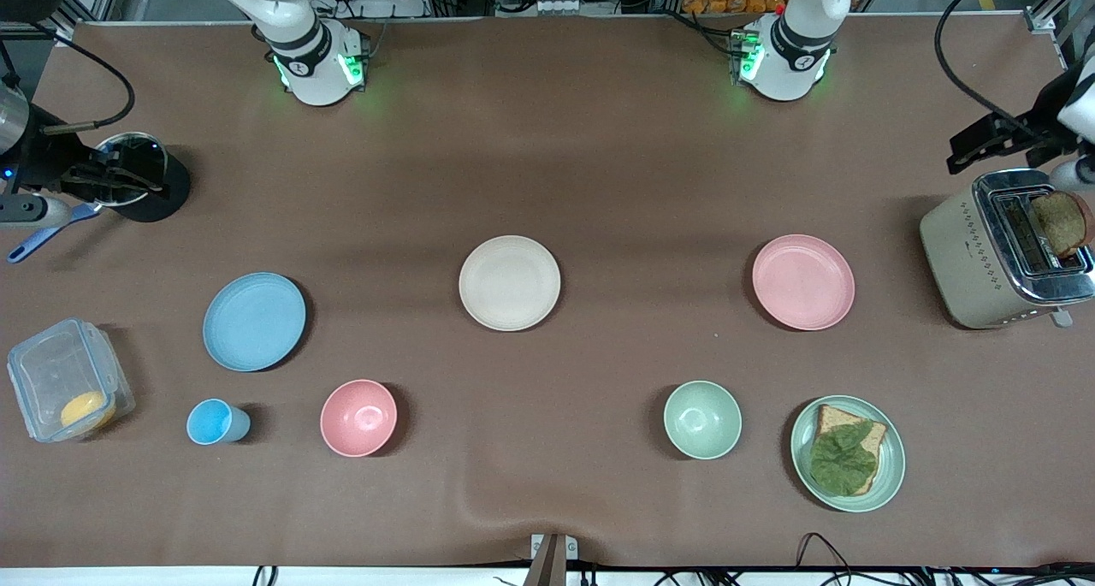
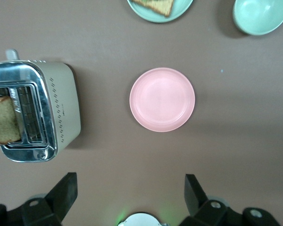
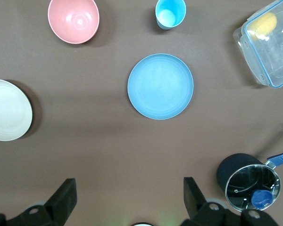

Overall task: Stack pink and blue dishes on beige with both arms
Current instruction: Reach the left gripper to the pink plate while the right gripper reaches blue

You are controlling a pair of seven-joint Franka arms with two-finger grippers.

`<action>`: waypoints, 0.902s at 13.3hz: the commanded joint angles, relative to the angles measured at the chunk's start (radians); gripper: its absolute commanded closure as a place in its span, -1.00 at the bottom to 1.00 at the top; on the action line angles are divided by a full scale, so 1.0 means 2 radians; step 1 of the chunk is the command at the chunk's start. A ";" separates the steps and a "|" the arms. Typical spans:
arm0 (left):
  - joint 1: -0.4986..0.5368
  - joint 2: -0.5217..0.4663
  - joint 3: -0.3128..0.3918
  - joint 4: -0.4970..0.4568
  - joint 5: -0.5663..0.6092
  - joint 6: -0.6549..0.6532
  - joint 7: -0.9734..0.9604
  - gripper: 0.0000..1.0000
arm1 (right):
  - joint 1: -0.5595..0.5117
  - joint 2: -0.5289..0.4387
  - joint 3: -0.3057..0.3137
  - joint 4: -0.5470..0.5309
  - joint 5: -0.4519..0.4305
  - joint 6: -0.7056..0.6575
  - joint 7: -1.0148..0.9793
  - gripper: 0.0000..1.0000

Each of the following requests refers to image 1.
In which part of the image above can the aluminium frame profile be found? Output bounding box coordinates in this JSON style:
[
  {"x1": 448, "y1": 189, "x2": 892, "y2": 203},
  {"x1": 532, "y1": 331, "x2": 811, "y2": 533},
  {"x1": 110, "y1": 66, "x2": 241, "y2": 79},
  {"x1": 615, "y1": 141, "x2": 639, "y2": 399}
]
[{"x1": 1027, "y1": 0, "x2": 1095, "y2": 35}]

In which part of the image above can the pink plate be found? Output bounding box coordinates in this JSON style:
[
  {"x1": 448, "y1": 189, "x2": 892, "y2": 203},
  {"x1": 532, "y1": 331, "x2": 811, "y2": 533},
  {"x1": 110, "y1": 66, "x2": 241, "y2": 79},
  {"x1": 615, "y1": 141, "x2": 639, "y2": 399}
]
[{"x1": 752, "y1": 234, "x2": 855, "y2": 331}]

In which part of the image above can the yellow food piece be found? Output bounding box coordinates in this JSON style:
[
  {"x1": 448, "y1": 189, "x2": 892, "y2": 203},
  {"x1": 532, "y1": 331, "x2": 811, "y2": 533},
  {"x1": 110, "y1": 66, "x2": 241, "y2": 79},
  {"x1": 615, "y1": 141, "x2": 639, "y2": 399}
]
[{"x1": 60, "y1": 391, "x2": 116, "y2": 433}]

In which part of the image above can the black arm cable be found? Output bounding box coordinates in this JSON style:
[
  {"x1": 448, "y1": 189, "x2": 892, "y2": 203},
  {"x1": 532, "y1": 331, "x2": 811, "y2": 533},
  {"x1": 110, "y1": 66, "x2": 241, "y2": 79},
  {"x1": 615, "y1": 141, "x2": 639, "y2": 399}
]
[
  {"x1": 934, "y1": 0, "x2": 1040, "y2": 138},
  {"x1": 0, "y1": 21, "x2": 136, "y2": 135}
]

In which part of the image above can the beige plate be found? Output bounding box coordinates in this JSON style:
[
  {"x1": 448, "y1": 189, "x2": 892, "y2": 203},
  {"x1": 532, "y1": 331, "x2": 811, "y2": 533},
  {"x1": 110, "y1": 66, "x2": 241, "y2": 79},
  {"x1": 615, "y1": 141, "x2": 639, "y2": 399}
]
[{"x1": 459, "y1": 235, "x2": 562, "y2": 332}]

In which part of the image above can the black pot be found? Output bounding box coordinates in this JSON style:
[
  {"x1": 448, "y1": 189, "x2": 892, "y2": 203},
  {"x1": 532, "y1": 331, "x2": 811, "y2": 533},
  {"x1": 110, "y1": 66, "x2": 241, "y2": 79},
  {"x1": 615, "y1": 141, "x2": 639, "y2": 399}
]
[{"x1": 90, "y1": 131, "x2": 191, "y2": 223}]

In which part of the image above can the dark toast slice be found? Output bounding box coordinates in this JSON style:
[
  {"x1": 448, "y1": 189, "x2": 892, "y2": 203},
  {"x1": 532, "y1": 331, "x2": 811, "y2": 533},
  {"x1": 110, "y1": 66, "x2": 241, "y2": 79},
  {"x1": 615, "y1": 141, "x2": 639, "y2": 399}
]
[{"x1": 1028, "y1": 190, "x2": 1094, "y2": 259}]

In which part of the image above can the beige and chrome toaster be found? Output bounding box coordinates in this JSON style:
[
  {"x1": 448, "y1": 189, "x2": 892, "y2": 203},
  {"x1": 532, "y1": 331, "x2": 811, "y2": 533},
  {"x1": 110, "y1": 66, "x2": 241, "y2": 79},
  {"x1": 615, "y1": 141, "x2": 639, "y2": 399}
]
[{"x1": 920, "y1": 169, "x2": 1095, "y2": 330}]

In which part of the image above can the green bowl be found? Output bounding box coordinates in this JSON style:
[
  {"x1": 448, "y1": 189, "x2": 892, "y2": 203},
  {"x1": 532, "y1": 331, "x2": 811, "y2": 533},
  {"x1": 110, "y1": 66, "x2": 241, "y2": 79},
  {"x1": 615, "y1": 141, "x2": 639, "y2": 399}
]
[{"x1": 664, "y1": 381, "x2": 743, "y2": 460}]

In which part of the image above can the glass pot lid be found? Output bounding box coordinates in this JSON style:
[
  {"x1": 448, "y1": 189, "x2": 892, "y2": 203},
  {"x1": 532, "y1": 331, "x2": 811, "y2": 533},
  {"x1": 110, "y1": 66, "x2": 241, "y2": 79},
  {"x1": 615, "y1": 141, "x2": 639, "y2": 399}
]
[{"x1": 92, "y1": 133, "x2": 165, "y2": 207}]

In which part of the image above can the blue utensil handle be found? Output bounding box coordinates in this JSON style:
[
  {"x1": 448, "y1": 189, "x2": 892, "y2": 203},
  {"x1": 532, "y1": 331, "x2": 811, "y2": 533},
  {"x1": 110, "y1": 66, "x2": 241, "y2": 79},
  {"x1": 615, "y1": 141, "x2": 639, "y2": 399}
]
[{"x1": 7, "y1": 203, "x2": 102, "y2": 264}]

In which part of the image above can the green lettuce leaf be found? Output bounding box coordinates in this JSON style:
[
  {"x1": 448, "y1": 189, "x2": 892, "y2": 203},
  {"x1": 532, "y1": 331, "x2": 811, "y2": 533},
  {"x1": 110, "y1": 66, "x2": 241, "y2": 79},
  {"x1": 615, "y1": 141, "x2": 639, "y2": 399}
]
[{"x1": 809, "y1": 422, "x2": 879, "y2": 496}]

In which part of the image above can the clear plastic food container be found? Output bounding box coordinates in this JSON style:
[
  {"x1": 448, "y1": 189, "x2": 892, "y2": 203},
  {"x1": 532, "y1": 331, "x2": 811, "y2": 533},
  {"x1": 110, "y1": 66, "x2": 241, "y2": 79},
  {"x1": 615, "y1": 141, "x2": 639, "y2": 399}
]
[{"x1": 7, "y1": 317, "x2": 136, "y2": 443}]

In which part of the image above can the green plate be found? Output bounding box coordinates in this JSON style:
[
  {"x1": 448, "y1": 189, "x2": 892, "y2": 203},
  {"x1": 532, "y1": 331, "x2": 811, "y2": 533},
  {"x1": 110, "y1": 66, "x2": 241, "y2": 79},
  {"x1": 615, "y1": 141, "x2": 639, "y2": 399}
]
[{"x1": 790, "y1": 394, "x2": 906, "y2": 513}]

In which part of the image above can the pink bowl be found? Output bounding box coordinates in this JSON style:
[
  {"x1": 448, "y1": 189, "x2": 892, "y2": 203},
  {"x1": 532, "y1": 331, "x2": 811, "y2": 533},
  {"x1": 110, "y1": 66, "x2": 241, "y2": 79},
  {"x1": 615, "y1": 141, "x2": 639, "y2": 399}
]
[{"x1": 320, "y1": 379, "x2": 399, "y2": 459}]

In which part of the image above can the brown bread slice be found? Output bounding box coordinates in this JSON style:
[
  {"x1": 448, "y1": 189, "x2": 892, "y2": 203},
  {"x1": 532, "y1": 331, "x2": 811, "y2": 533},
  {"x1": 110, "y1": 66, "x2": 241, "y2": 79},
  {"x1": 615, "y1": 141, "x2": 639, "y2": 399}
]
[{"x1": 813, "y1": 404, "x2": 889, "y2": 495}]

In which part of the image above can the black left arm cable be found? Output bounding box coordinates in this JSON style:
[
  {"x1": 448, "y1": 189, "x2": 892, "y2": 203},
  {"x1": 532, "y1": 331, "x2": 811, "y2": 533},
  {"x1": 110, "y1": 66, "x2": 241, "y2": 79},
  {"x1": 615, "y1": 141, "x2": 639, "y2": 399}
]
[{"x1": 934, "y1": 0, "x2": 1040, "y2": 138}]

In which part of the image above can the metal mount bracket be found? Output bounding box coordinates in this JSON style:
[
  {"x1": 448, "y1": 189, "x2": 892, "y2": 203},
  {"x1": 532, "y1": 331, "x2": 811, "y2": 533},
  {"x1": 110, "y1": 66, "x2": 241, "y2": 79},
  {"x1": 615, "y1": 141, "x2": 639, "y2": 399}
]
[{"x1": 524, "y1": 533, "x2": 578, "y2": 586}]

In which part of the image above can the blue plastic cup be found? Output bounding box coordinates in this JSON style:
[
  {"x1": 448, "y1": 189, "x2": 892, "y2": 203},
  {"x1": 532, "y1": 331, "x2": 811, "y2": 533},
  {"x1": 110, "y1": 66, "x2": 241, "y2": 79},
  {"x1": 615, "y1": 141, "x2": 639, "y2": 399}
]
[{"x1": 186, "y1": 398, "x2": 252, "y2": 446}]

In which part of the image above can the black looped cable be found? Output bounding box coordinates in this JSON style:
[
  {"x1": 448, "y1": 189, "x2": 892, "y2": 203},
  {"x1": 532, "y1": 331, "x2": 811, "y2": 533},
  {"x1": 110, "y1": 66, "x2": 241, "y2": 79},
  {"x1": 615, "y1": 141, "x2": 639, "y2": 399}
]
[{"x1": 796, "y1": 532, "x2": 856, "y2": 586}]

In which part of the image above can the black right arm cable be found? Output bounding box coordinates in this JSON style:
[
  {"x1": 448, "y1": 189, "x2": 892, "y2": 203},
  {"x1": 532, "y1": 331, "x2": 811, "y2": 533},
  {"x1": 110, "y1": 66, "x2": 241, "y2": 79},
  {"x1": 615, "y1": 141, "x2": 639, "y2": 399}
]
[{"x1": 0, "y1": 21, "x2": 136, "y2": 135}]

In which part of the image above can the blue plate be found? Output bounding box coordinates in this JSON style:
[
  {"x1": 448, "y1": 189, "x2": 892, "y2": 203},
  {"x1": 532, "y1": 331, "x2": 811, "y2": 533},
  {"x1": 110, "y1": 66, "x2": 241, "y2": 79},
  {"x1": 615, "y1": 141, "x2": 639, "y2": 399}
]
[{"x1": 203, "y1": 272, "x2": 307, "y2": 373}]

